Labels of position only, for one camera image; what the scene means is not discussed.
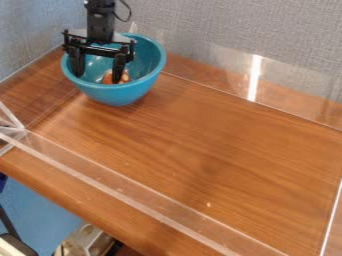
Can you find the black chair frame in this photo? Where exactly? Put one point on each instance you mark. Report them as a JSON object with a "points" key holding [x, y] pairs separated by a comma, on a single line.
{"points": [[12, 246]]}

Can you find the clear acrylic barrier frame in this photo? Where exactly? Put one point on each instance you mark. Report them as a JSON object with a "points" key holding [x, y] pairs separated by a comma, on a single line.
{"points": [[220, 165]]}

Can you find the white device under table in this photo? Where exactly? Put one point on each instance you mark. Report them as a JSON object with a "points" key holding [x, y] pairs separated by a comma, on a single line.
{"points": [[87, 241]]}

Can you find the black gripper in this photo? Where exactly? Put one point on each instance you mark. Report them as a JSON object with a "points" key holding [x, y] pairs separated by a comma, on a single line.
{"points": [[98, 39]]}

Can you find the orange toy mushroom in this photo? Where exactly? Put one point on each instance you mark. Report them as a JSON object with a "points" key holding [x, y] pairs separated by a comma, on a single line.
{"points": [[107, 78]]}

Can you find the blue plastic bowl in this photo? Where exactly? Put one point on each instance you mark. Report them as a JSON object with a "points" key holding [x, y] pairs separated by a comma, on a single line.
{"points": [[143, 71]]}

